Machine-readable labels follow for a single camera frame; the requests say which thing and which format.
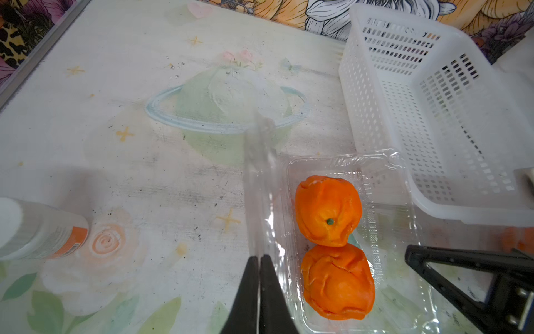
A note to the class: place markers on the white perforated plastic basket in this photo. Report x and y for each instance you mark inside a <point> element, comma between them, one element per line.
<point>426,90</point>

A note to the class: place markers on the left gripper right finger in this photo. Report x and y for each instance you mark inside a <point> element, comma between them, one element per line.
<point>274,315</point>

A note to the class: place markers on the white pill bottle orange label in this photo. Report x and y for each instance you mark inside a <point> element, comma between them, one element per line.
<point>34,231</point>

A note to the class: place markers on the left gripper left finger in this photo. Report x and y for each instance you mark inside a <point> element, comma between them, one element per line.
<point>243,316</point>

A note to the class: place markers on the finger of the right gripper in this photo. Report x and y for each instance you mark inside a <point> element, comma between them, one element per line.
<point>493,290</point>

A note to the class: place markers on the blue lid storage box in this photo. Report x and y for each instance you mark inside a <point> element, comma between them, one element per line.
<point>515,68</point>

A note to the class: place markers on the orange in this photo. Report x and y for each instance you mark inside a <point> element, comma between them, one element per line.
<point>328,210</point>
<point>337,282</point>

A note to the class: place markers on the clear clamshell container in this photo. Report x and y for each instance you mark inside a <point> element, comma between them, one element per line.
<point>403,301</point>
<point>521,239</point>

